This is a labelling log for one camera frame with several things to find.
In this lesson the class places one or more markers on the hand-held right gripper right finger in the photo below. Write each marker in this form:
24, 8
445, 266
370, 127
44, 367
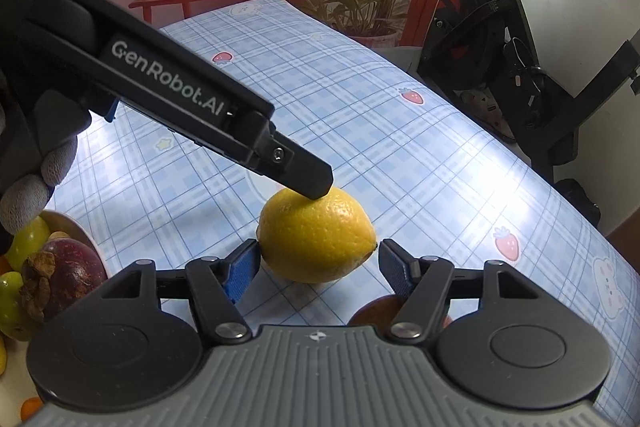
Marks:
395, 269

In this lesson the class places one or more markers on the small green fruit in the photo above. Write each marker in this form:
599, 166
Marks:
27, 242

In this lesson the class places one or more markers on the red apple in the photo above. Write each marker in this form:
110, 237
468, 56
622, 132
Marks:
372, 314

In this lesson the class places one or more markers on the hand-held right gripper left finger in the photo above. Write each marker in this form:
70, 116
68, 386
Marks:
242, 274

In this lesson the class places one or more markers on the green apple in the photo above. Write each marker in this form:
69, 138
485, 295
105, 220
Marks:
10, 302

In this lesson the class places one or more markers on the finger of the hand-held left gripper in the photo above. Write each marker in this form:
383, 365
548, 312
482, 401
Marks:
300, 172

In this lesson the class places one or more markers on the cream round plate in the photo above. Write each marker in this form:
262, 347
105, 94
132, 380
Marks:
75, 229

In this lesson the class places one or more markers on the person's left hand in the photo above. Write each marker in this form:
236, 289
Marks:
30, 202

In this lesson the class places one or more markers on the orange tangerine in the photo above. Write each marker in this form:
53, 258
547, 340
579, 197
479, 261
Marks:
31, 408

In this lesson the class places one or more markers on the black exercise bike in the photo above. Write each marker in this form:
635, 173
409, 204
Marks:
470, 32

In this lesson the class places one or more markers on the dark purple mangosteen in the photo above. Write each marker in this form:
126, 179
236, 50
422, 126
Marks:
75, 272

